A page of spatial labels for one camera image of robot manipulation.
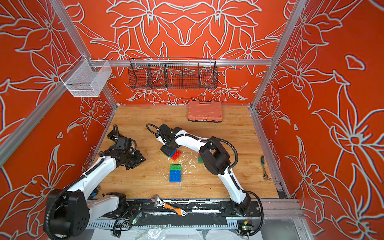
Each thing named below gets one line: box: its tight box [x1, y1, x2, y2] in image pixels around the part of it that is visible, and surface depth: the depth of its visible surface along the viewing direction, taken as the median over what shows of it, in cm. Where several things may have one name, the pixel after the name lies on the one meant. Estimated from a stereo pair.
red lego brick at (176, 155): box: [171, 149, 182, 161], surface depth 90 cm
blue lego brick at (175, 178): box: [169, 174, 182, 183], surface depth 82 cm
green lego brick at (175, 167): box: [170, 164, 182, 171], surface depth 85 cm
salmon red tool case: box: [187, 100, 223, 123], surface depth 112 cm
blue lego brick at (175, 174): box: [169, 170, 182, 179], surface depth 83 cm
